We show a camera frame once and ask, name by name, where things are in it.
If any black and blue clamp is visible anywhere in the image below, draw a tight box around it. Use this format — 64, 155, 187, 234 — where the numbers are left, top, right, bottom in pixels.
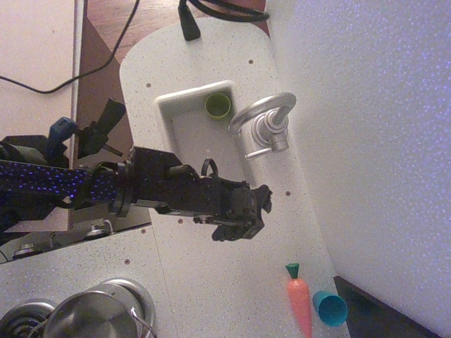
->
44, 98, 126, 159

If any white toy sink basin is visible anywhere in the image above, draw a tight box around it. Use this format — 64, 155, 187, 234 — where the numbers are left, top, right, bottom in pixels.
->
154, 80, 256, 185

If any green plastic cup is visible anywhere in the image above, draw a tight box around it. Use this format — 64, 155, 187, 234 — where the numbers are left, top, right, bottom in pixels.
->
204, 93, 232, 120

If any white speckled toy counter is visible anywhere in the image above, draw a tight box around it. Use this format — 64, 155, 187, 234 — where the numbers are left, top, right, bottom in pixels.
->
1, 18, 335, 337

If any silver stove burner left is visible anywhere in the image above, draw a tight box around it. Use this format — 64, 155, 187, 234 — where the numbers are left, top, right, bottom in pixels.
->
1, 299, 56, 337

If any orange toy carrot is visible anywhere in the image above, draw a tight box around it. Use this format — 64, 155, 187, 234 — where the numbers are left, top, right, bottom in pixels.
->
285, 263, 313, 338

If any silver metal pot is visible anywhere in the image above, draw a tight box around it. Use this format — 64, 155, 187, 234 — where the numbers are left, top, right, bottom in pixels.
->
43, 285, 155, 337

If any silver toy faucet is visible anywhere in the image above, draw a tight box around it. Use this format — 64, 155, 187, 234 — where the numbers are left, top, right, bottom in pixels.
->
228, 92, 297, 160

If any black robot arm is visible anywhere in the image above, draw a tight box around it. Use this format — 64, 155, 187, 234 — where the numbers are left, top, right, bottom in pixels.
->
1, 147, 272, 242

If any black cable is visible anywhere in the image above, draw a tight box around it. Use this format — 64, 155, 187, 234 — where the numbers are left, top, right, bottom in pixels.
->
0, 0, 140, 94

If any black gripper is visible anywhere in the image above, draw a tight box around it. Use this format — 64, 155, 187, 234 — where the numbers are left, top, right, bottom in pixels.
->
192, 179, 273, 242

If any teal plastic cup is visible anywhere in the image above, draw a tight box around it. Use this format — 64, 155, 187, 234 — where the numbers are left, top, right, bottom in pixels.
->
312, 291, 348, 327

